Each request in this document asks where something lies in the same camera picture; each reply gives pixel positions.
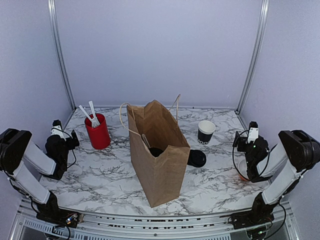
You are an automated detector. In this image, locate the brown paper bag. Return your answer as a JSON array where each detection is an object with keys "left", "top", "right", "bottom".
[{"left": 121, "top": 100, "right": 191, "bottom": 208}]

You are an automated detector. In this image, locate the black plastic cup lid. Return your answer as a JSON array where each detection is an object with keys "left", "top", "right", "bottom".
[{"left": 149, "top": 147, "right": 164, "bottom": 158}]

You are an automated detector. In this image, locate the white straw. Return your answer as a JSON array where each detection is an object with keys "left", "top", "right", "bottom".
[
  {"left": 78, "top": 105, "right": 98, "bottom": 128},
  {"left": 141, "top": 133, "right": 151, "bottom": 149},
  {"left": 88, "top": 100, "right": 100, "bottom": 128}
]

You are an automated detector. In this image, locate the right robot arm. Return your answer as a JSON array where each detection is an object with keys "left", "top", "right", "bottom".
[{"left": 230, "top": 127, "right": 320, "bottom": 229}]

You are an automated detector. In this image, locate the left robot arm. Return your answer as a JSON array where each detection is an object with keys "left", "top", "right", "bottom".
[{"left": 0, "top": 128, "right": 81, "bottom": 228}]

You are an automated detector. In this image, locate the orange white bowl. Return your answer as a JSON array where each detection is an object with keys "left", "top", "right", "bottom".
[{"left": 237, "top": 159, "right": 249, "bottom": 182}]

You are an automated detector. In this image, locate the red cylindrical holder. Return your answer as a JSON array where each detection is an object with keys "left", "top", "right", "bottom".
[{"left": 84, "top": 113, "right": 111, "bottom": 150}]

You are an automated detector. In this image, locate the stack of black lids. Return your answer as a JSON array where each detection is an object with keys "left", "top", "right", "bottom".
[{"left": 187, "top": 149, "right": 207, "bottom": 168}]

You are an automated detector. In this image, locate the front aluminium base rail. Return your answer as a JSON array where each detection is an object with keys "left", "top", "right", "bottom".
[{"left": 9, "top": 198, "right": 301, "bottom": 240}]

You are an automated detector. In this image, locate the left aluminium post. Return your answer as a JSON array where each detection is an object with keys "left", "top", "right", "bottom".
[{"left": 47, "top": 0, "right": 77, "bottom": 111}]

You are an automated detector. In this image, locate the aluminium post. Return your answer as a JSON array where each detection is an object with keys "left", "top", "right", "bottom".
[
  {"left": 47, "top": 0, "right": 77, "bottom": 111},
  {"left": 236, "top": 0, "right": 270, "bottom": 115}
]

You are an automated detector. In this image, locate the right aluminium post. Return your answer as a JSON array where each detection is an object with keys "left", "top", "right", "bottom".
[{"left": 236, "top": 0, "right": 270, "bottom": 115}]

